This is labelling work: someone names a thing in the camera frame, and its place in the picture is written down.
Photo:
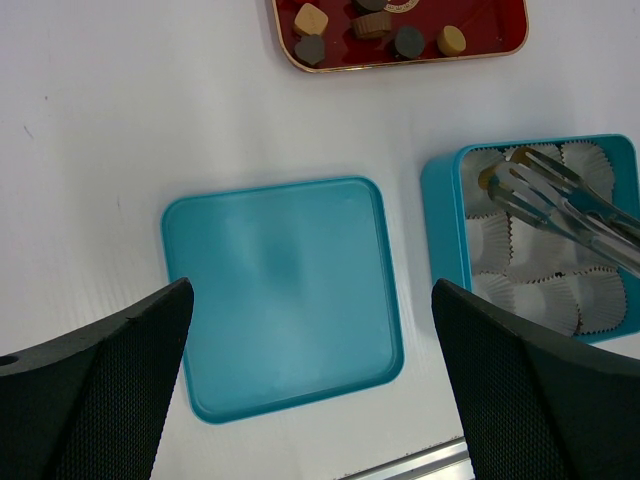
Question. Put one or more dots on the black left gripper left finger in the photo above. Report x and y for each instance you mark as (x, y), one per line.
(92, 403)

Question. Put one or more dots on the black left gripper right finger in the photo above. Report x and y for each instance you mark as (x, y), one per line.
(533, 403)

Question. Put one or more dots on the metal serving tongs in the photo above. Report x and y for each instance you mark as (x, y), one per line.
(551, 197)

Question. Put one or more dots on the tan round chocolate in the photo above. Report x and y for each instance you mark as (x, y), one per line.
(517, 155)

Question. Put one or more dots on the tan cup chocolate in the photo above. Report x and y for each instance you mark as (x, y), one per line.
(372, 26)

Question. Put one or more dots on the tan chocolate lower left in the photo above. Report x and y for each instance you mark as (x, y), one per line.
(310, 20)

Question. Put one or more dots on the brown edged paper liner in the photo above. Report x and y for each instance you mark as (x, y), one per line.
(579, 303)

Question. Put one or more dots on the teal square box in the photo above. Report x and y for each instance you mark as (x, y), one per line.
(451, 195)

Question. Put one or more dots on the white paper cup liner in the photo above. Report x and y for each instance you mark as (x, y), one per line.
(489, 242)

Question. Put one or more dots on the teal box lid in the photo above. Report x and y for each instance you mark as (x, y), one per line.
(295, 299)

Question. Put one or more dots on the red rectangular tray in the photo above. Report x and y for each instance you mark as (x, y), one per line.
(334, 36)

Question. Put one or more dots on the aluminium mounting rail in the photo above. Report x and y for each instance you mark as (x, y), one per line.
(449, 460)

